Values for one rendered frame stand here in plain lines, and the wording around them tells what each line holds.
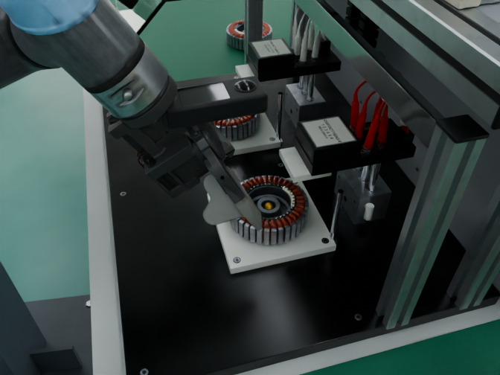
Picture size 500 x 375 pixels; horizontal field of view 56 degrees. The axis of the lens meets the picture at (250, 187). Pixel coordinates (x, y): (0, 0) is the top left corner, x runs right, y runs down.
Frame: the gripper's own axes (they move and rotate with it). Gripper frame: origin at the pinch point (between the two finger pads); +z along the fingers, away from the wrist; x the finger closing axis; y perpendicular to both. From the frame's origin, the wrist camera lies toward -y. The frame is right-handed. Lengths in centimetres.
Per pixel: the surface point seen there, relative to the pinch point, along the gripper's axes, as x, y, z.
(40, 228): -88, 90, 46
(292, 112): -23.4, -9.9, 12.4
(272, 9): -79, -20, 23
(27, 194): -108, 95, 43
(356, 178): -0.3, -12.7, 10.1
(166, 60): -58, 9, 6
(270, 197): -1.3, -1.0, 5.1
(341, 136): 1.5, -13.7, -0.5
